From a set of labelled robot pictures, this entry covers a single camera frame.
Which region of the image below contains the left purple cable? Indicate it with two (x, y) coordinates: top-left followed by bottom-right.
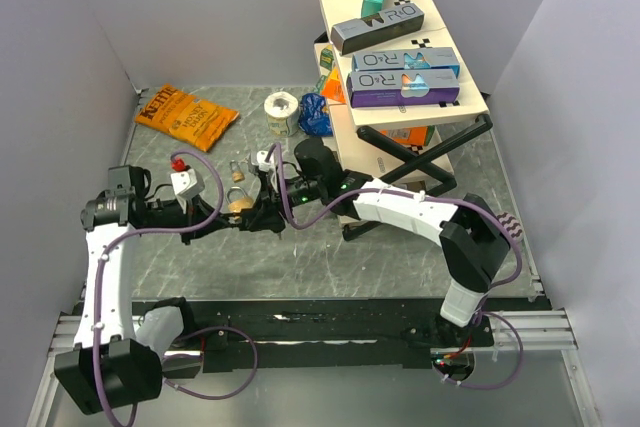
(92, 149), (259, 427)

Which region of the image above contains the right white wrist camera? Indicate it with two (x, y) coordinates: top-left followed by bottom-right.
(253, 150), (276, 172)

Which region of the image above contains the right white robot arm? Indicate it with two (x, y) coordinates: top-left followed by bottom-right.
(247, 138), (519, 346)

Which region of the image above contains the grey R&O box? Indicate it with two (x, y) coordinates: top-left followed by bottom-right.
(329, 3), (425, 55)

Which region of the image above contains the blue snack bag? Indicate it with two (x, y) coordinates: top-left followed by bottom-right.
(298, 93), (333, 137)

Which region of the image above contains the small brass padlock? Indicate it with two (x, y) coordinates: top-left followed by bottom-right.
(229, 160), (245, 183)

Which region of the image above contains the purple wavy cloth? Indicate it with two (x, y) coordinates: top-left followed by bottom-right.
(496, 211), (524, 243)

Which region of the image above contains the blue R&O box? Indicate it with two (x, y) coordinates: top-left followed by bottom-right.
(352, 47), (461, 77)

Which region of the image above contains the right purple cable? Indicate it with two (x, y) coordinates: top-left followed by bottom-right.
(267, 142), (525, 392)

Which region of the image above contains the cream shelf rack black frame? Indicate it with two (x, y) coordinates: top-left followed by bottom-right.
(312, 0), (495, 242)

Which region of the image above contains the orange box on shelf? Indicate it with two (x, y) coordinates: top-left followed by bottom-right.
(320, 67), (346, 104)

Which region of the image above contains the green box on shelf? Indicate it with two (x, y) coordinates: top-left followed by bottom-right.
(319, 45), (334, 71)

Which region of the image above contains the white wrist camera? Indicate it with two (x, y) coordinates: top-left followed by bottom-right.
(253, 150), (276, 172)
(170, 157), (205, 204)

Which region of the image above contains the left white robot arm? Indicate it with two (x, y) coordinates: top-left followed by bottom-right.
(54, 165), (220, 415)

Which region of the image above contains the purple R&O box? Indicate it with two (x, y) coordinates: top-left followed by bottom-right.
(346, 68), (460, 108)

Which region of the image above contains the panda keychain with keys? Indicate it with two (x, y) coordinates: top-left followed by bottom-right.
(245, 153), (259, 175)

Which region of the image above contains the purple cable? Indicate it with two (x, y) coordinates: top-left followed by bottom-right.
(92, 149), (259, 427)
(267, 142), (525, 392)

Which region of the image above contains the orange Kettle chips bag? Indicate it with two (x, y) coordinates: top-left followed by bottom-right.
(135, 84), (239, 152)

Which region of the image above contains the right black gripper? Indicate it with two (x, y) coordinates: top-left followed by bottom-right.
(246, 173), (325, 234)

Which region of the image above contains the toilet paper roll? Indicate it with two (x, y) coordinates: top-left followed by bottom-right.
(263, 91), (300, 137)

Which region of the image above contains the large brass padlock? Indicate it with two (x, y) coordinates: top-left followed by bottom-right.
(226, 186), (254, 214)

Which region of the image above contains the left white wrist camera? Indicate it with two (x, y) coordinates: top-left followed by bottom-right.
(170, 157), (205, 204)

